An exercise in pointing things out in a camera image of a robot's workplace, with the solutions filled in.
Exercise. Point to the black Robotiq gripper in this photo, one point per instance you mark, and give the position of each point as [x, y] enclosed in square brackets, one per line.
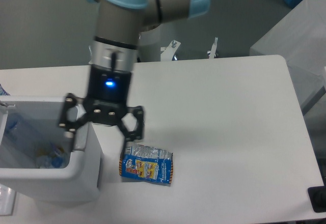
[108, 94]

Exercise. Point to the clear crushed plastic bottle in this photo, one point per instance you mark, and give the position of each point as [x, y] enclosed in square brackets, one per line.
[24, 138]

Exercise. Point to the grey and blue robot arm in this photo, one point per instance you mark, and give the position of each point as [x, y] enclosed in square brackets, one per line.
[121, 22]

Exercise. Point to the crumpled trash inside can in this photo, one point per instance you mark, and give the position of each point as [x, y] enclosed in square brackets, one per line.
[54, 159]

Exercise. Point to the white plastic trash can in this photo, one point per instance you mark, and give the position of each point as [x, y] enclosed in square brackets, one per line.
[79, 181]

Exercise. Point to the blue snack wrapper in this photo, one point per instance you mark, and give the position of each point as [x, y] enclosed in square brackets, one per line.
[146, 163]

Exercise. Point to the blue patterned packet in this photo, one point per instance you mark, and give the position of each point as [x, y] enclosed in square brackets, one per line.
[3, 92]

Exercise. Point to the grey covered box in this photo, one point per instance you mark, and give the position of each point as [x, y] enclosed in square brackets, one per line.
[299, 38]

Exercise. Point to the black device at table edge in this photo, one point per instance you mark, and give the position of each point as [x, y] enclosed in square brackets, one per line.
[317, 198]

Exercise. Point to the white metal robot base frame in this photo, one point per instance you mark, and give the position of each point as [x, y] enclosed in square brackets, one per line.
[175, 49]

